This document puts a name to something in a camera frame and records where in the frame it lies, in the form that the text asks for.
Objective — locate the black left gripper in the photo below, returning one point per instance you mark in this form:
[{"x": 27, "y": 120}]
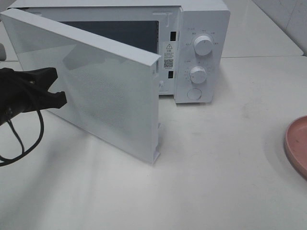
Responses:
[{"x": 27, "y": 91}]

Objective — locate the white microwave door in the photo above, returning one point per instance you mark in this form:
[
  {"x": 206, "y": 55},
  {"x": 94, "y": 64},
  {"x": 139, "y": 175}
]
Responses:
[{"x": 111, "y": 87}]

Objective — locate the round door release button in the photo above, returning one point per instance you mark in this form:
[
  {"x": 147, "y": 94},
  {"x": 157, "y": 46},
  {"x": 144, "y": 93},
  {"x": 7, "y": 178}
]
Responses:
[{"x": 194, "y": 94}]

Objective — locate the white microwave knob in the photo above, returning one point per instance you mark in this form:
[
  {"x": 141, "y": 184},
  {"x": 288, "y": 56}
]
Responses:
[
  {"x": 203, "y": 45},
  {"x": 198, "y": 75}
]

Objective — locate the pink round plate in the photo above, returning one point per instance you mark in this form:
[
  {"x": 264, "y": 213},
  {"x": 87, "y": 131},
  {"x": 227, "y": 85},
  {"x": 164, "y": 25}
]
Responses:
[{"x": 295, "y": 145}]

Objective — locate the white microwave oven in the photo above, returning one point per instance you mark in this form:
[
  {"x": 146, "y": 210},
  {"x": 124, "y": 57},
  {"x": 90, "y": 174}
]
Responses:
[{"x": 141, "y": 30}]

